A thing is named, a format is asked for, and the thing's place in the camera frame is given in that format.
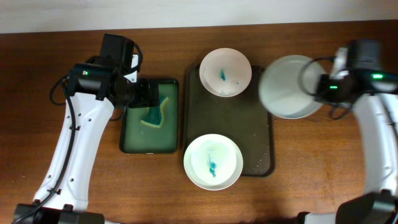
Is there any pinkish white plate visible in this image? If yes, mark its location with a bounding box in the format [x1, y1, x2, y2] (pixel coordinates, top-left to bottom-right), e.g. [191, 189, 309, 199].
[199, 48, 252, 97]

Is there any green yellow sponge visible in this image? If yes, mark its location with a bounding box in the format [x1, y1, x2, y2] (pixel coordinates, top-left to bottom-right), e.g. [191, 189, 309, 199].
[141, 95, 169, 128]

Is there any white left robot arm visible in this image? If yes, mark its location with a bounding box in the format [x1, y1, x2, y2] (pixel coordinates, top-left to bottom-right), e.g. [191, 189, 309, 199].
[13, 34, 160, 223]

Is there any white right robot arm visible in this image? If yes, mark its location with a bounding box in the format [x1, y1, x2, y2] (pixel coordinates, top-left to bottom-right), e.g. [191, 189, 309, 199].
[296, 39, 397, 223]

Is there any pale green plate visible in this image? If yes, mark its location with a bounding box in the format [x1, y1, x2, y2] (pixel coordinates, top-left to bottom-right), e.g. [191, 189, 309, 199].
[183, 134, 243, 191]

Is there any large dark serving tray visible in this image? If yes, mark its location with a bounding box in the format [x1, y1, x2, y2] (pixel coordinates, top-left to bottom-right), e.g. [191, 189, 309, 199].
[182, 65, 275, 177]

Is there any green water tray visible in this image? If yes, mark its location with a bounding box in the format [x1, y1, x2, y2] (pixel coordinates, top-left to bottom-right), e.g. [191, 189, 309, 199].
[119, 78, 179, 154]

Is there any pale grey plate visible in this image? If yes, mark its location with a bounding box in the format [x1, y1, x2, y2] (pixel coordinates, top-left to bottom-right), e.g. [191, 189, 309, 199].
[259, 55, 322, 119]

